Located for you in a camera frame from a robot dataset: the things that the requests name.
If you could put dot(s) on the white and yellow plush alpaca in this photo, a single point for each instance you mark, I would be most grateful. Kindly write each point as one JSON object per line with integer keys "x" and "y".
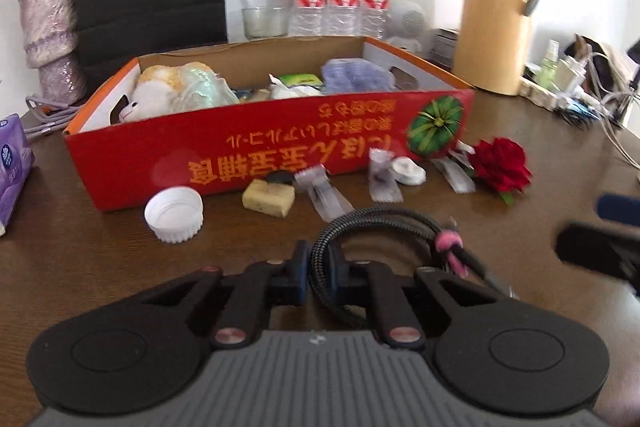
{"x": 150, "y": 97}

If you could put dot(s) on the small grey tin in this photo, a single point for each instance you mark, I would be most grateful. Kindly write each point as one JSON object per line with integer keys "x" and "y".
{"x": 444, "y": 48}

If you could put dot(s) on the purple textured vase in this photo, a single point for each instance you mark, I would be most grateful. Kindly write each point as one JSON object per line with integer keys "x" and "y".
{"x": 50, "y": 42}

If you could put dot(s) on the clear glass cup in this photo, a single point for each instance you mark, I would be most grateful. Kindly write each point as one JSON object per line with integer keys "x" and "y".
{"x": 262, "y": 23}

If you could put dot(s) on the snack wrapper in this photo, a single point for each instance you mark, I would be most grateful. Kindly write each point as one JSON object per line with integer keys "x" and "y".
{"x": 252, "y": 95}

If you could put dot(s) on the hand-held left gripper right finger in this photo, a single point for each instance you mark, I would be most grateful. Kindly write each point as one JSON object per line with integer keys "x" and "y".
{"x": 340, "y": 279}

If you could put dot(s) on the yellow sponge block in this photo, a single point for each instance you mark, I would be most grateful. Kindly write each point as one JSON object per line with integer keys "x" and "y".
{"x": 268, "y": 198}

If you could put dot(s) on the red artificial rose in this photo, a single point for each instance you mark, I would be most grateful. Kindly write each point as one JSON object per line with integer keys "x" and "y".
{"x": 500, "y": 167}

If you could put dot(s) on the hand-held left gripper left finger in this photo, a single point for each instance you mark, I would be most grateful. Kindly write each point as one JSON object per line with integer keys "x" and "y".
{"x": 301, "y": 274}

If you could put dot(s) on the small green spray bottle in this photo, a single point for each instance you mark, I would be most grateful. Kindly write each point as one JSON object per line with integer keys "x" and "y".
{"x": 549, "y": 67}

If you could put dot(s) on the white ribbed jug cap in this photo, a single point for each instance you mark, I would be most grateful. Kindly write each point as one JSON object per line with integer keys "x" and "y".
{"x": 174, "y": 214}

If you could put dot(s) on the white tissue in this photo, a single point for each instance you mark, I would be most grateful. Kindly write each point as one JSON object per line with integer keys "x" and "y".
{"x": 290, "y": 92}

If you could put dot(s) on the purple knitted cloth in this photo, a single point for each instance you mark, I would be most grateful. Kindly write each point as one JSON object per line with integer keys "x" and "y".
{"x": 355, "y": 74}

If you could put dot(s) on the white round speaker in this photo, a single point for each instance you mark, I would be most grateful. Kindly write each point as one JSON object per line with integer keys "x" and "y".
{"x": 407, "y": 24}

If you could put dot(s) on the clear candy wrapper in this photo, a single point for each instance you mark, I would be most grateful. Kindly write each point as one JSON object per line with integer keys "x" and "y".
{"x": 454, "y": 174}
{"x": 322, "y": 192}
{"x": 384, "y": 179}

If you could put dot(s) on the red cardboard box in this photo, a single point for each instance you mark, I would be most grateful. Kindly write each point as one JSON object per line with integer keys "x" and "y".
{"x": 300, "y": 147}

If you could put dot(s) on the purple tissue pack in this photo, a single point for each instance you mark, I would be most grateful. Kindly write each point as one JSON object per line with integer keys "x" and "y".
{"x": 12, "y": 167}

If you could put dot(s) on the yellow thermos jug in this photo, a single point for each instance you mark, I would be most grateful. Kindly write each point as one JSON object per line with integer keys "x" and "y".
{"x": 500, "y": 22}

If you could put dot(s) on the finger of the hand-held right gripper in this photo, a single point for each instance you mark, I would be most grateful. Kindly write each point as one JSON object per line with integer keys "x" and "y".
{"x": 595, "y": 247}
{"x": 617, "y": 207}

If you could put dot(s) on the green packet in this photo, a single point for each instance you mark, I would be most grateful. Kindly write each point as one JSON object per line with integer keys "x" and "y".
{"x": 300, "y": 79}

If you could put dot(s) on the iridescent clear plastic wrap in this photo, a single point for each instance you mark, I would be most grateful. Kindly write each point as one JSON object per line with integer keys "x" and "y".
{"x": 205, "y": 89}

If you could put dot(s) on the white round case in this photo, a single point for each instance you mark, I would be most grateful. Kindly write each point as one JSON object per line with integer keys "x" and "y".
{"x": 407, "y": 170}

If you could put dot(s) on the white power strip with chargers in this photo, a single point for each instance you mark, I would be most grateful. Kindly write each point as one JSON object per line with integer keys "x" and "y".
{"x": 555, "y": 97}

